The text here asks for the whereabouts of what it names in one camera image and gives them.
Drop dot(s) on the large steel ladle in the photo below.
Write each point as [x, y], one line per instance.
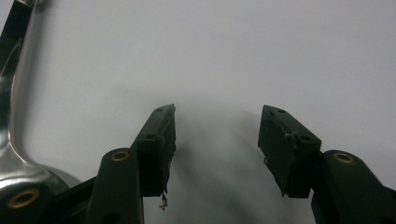
[21, 169]

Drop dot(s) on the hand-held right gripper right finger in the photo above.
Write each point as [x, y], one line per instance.
[299, 165]

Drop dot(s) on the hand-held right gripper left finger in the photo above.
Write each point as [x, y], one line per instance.
[124, 180]

